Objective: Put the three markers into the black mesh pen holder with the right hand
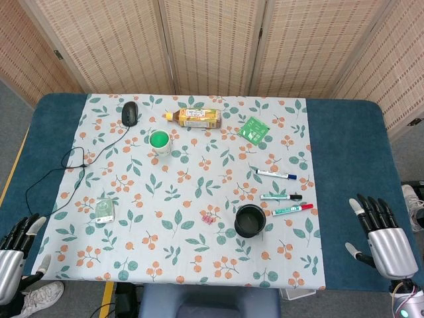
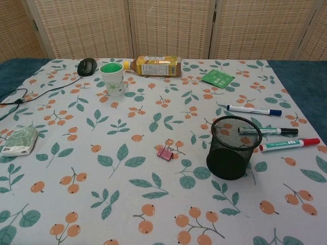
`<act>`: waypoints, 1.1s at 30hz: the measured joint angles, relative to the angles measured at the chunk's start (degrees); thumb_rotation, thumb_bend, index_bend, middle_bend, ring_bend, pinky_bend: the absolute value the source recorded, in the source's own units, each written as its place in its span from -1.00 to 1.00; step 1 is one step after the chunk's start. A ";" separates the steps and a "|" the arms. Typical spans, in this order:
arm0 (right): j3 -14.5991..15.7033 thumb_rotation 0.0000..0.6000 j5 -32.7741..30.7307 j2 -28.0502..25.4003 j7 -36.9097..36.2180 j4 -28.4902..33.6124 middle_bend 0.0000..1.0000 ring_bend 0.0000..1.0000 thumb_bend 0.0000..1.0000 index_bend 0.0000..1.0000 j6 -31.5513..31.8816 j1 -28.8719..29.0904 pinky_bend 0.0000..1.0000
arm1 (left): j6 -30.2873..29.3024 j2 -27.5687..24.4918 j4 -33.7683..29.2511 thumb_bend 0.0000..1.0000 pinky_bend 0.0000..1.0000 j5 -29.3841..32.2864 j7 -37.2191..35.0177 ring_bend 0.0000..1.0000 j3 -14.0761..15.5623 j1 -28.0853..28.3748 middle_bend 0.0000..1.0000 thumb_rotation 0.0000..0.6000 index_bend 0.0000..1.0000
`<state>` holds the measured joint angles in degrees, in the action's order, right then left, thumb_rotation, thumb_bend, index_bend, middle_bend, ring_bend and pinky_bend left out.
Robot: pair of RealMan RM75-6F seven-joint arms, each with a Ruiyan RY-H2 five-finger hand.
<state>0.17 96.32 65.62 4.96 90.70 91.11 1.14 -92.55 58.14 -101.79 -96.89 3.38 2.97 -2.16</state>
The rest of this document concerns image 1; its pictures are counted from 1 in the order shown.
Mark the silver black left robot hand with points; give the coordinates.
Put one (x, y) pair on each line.
(10, 265)

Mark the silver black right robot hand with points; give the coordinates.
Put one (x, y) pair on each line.
(389, 251)

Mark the red-capped green marker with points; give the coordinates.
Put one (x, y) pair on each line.
(289, 210)

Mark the black-capped green marker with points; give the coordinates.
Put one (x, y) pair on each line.
(278, 197)

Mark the blue-capped white marker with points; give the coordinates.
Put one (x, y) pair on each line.
(273, 173)

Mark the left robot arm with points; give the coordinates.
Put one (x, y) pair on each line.
(6, 310)

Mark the black mesh pen holder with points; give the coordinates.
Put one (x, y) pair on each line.
(250, 222)

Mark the white sneaker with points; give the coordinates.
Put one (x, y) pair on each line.
(412, 202)
(41, 298)

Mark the white box under table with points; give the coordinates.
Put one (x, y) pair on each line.
(296, 294)

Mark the green white tissue pack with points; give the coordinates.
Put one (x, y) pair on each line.
(104, 212)

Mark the blue felt table cover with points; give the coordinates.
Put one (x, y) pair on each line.
(348, 149)

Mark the black device under table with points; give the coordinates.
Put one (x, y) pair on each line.
(127, 298)

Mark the green square packet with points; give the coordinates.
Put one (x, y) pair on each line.
(254, 130)

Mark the pink binder clip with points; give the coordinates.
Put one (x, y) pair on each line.
(207, 219)

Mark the grey blue padded seat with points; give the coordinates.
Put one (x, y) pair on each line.
(208, 303)

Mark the black computer mouse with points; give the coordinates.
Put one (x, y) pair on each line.
(129, 114)

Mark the floral orange fruit tablecloth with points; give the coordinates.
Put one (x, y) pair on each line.
(185, 185)

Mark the white paper cup green inside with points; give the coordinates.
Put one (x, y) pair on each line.
(160, 140)

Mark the yellow label tea bottle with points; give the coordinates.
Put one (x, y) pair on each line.
(198, 118)

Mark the woven bamboo folding screen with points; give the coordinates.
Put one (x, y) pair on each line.
(212, 49)

